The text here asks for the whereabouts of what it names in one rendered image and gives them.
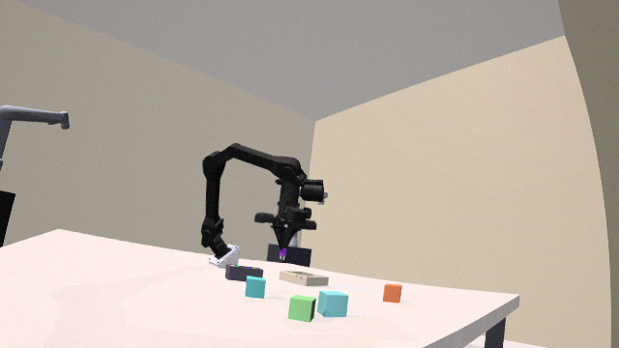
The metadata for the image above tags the small orange block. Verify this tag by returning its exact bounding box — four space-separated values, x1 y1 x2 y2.
383 283 402 304

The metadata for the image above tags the teal cube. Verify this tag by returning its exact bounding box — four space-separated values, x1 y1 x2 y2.
245 275 266 299

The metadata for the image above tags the light blue cube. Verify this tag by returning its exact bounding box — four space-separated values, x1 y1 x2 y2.
316 291 349 318

